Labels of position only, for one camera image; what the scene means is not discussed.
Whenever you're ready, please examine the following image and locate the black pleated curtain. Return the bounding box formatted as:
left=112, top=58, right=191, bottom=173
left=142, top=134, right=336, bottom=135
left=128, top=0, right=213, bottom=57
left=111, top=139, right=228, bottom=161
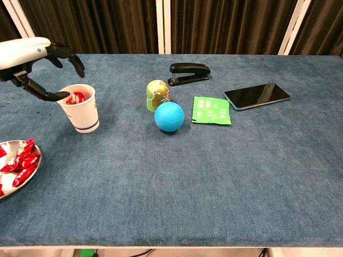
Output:
left=170, top=0, right=298, bottom=56
left=0, top=0, right=22, bottom=43
left=290, top=0, right=343, bottom=58
left=17, top=0, right=159, bottom=55

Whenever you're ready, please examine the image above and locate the white partition frame post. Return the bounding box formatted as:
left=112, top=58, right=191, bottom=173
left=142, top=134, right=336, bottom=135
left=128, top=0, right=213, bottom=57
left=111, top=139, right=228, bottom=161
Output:
left=278, top=0, right=313, bottom=56
left=155, top=0, right=172, bottom=55
left=2, top=0, right=37, bottom=41

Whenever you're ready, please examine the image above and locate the blue ball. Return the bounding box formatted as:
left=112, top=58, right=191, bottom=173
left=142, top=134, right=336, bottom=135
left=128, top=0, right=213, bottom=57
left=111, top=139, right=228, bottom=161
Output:
left=154, top=101, right=185, bottom=133

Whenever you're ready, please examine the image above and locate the black stapler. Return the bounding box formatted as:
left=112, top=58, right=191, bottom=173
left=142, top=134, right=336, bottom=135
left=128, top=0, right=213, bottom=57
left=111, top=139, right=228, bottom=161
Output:
left=167, top=63, right=211, bottom=87

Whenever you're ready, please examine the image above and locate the green sachet packet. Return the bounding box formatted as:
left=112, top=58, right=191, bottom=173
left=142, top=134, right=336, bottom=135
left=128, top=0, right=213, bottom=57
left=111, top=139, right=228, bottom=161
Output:
left=191, top=96, right=232, bottom=125

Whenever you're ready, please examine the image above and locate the black smartphone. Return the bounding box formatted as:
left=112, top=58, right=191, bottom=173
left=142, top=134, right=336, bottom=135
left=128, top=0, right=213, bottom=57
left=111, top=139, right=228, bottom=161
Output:
left=223, top=82, right=291, bottom=111

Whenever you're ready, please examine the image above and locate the blue felt table cloth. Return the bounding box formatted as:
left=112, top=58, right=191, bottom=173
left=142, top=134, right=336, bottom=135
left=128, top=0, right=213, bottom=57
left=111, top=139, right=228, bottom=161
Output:
left=0, top=54, right=343, bottom=247

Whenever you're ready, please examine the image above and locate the silver metal plate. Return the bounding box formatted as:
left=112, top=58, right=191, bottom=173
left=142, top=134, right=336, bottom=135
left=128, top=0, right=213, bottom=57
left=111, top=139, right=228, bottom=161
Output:
left=0, top=139, right=42, bottom=200

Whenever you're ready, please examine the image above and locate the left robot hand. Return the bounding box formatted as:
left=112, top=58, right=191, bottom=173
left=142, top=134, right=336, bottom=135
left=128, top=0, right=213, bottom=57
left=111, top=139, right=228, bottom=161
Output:
left=0, top=36, right=86, bottom=102

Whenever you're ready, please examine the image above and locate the white paper cup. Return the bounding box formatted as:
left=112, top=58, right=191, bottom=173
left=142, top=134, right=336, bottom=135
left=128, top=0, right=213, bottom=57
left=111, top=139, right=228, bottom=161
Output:
left=54, top=84, right=100, bottom=134

